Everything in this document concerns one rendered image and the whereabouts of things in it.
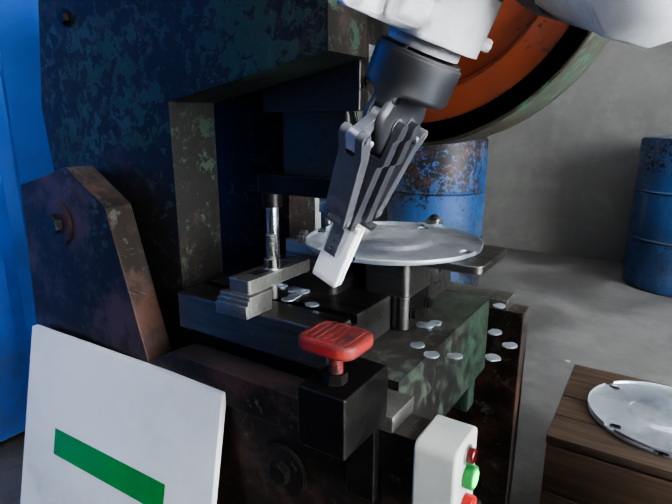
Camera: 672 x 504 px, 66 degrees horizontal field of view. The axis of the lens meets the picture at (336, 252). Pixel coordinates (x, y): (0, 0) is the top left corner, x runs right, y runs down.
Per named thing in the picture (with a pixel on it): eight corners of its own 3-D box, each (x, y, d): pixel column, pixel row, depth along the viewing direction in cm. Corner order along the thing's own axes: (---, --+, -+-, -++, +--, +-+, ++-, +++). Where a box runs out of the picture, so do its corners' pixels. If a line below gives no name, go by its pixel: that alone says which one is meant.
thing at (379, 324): (450, 286, 106) (452, 258, 105) (329, 373, 70) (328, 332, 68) (329, 264, 122) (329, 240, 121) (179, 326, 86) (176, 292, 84)
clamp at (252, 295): (315, 288, 86) (315, 228, 83) (246, 320, 72) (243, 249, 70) (287, 282, 89) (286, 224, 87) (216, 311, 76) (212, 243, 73)
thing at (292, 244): (373, 252, 97) (374, 229, 96) (329, 271, 85) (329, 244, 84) (333, 246, 102) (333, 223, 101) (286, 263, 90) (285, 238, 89)
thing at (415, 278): (502, 323, 86) (509, 244, 82) (475, 354, 74) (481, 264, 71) (371, 296, 99) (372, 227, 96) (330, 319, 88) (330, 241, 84)
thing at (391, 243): (269, 248, 82) (269, 243, 81) (361, 220, 105) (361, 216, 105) (442, 278, 66) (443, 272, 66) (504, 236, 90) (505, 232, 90)
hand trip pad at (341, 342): (377, 394, 57) (378, 330, 55) (348, 420, 52) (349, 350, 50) (324, 377, 60) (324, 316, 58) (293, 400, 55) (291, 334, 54)
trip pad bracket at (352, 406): (385, 500, 64) (389, 355, 59) (343, 553, 56) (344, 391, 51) (344, 482, 67) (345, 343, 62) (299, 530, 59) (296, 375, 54)
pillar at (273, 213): (282, 262, 91) (280, 182, 87) (274, 265, 89) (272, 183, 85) (273, 260, 92) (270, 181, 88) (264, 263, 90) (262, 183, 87)
